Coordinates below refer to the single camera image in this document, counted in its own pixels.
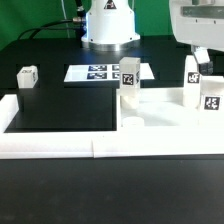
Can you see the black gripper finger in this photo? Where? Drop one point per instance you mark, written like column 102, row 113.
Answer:
column 205, row 65

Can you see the white square tabletop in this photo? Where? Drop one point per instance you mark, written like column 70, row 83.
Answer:
column 157, row 108

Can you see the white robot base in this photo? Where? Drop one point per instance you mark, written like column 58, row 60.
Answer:
column 110, row 26

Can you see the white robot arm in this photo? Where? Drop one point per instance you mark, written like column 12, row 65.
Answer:
column 199, row 23

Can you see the white U-shaped obstacle fence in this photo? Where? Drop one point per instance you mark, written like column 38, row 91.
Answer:
column 207, row 139

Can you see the white marker board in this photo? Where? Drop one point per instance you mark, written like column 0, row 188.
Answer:
column 84, row 73

